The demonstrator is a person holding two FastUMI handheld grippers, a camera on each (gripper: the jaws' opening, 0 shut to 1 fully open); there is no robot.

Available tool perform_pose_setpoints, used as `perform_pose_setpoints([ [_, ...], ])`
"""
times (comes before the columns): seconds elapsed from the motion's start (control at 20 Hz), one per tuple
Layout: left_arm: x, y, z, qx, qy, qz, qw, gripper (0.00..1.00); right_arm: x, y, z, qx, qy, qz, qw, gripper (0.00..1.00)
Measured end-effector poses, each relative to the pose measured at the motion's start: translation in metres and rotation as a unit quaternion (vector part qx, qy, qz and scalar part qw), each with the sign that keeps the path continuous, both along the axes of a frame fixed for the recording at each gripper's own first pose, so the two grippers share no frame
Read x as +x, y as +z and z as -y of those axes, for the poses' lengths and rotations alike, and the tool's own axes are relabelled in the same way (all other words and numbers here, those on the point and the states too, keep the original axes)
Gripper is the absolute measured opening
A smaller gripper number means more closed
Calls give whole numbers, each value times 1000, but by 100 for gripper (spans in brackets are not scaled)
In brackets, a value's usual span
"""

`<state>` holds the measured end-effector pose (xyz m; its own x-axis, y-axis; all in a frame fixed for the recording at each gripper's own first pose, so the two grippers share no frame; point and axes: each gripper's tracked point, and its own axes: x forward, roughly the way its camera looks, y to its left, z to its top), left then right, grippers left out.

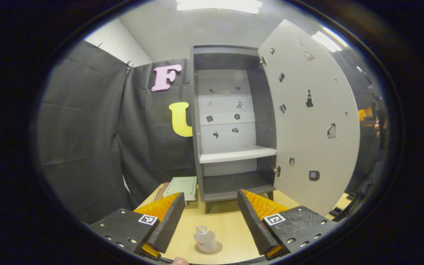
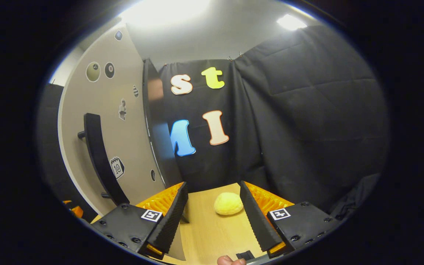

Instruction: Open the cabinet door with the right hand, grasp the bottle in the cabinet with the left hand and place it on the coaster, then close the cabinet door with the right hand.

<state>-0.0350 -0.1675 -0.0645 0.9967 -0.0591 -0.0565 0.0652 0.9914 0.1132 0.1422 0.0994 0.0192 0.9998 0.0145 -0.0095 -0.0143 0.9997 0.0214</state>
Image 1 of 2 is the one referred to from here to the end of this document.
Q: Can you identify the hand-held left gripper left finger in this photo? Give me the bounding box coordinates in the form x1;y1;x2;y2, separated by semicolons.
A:
89;191;187;260

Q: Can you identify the clear plastic bottle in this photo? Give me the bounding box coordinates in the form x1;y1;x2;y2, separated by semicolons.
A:
193;225;218;253

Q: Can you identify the dark grey cabinet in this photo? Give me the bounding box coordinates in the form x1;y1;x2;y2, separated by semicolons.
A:
190;45;277;214

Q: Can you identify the round brown coaster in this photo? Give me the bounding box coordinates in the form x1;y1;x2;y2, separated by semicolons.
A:
194;241;223;255

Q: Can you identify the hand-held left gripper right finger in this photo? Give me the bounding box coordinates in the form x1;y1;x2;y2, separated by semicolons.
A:
237;189;339;261

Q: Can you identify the green book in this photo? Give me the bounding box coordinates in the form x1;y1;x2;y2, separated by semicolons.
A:
163;176;198;201

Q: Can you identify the brown book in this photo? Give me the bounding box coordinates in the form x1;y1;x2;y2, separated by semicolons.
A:
154;182;170;201

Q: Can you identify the light grey cabinet door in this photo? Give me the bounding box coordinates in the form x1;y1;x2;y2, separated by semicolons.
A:
258;19;361;217

